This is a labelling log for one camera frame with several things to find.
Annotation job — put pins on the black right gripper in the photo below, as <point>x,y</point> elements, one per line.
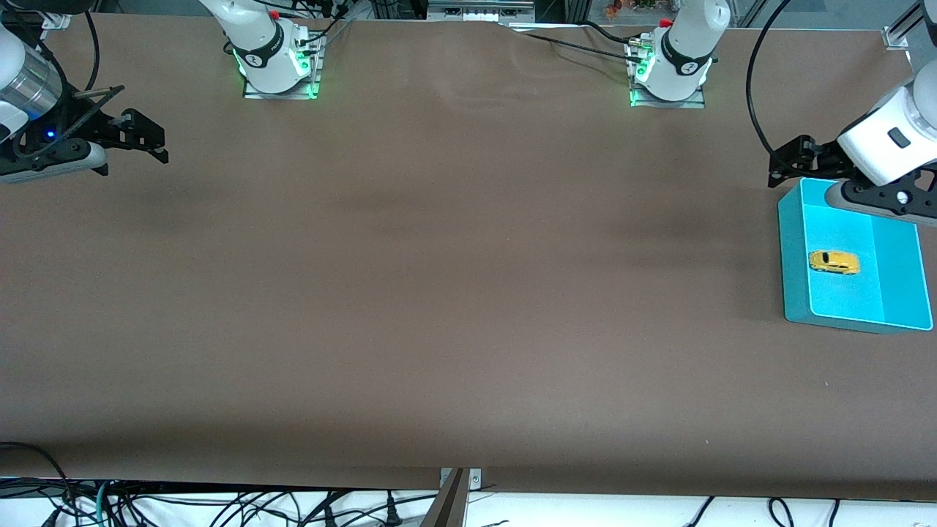
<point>86,126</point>

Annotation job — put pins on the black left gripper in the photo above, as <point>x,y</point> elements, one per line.
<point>818,157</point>

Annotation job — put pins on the yellow beetle toy car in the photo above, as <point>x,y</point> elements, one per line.
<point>834,262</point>

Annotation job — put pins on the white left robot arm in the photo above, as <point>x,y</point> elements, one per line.
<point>684,51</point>

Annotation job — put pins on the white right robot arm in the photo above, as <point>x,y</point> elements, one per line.
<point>263,55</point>

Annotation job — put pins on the turquoise plastic bin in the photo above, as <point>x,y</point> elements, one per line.
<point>842,300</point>

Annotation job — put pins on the small orange background object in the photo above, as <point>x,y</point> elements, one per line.
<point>613,7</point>

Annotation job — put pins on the grey background device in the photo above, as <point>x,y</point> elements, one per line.
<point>476,11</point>

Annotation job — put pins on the brown table cover sheet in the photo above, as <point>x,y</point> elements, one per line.
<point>468,307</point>

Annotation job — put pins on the black power plug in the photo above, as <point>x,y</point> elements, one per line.
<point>393,516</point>

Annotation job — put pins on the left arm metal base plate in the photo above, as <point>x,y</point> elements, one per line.
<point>666,102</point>

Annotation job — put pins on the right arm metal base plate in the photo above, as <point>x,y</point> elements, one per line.
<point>282,93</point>

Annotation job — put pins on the aluminium corner bracket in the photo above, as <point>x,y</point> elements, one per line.
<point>57,20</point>

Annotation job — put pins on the aluminium frame profile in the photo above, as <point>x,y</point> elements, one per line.
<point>899,35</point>

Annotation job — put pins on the small metal edge bracket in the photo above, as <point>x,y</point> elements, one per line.
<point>474,479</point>

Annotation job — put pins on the grey metal post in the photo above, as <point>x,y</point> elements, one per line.
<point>448,509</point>

